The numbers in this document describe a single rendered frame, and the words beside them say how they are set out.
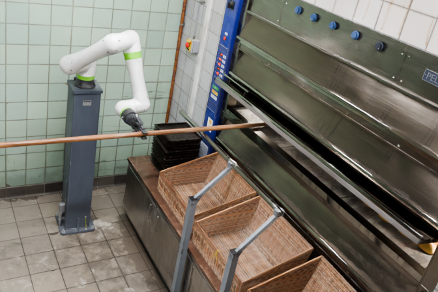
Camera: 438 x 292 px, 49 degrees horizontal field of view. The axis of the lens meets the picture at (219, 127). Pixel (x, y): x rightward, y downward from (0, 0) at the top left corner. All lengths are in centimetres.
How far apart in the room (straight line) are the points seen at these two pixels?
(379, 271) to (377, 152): 59
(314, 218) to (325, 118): 58
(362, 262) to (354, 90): 88
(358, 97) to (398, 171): 42
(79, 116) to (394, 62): 212
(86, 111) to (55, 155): 88
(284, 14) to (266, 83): 45
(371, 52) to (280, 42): 71
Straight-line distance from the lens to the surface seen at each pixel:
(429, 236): 229
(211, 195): 353
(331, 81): 263
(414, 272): 245
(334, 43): 266
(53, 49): 386
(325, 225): 279
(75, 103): 342
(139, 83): 314
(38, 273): 366
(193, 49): 384
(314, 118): 275
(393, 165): 241
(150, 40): 406
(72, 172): 368
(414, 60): 232
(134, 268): 371
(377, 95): 245
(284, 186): 302
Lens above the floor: 250
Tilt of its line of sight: 25 degrees down
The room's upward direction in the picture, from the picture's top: 12 degrees clockwise
